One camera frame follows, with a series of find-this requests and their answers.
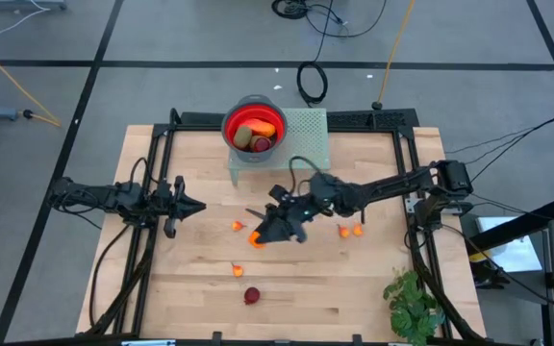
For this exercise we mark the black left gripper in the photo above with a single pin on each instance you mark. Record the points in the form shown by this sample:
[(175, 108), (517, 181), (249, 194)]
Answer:
[(168, 204)]

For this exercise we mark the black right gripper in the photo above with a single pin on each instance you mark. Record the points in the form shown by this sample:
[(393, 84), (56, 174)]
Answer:
[(296, 209)]

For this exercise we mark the orange tangerine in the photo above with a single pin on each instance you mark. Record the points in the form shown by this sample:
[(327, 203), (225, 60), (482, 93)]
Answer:
[(255, 241)]

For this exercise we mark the dark red pomegranate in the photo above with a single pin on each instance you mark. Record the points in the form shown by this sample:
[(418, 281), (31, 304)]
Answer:
[(262, 144), (251, 295)]

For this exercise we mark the red collapsible bowl grey rim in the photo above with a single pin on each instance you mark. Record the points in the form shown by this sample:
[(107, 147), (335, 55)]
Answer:
[(231, 115)]

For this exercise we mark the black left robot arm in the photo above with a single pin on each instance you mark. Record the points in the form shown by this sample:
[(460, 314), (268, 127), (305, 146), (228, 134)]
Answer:
[(94, 197)]

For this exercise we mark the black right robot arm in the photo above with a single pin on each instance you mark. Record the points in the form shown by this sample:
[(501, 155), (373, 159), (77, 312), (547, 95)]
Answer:
[(392, 185)]

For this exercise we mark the green perforated metal shelf riser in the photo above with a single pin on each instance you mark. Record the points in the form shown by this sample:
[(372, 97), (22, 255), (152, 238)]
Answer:
[(308, 139)]

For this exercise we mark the green potted plant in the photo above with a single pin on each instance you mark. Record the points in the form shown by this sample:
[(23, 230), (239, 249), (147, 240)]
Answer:
[(411, 307)]

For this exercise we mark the black aluminium rig frame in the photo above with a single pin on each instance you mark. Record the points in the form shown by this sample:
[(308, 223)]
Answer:
[(200, 128)]

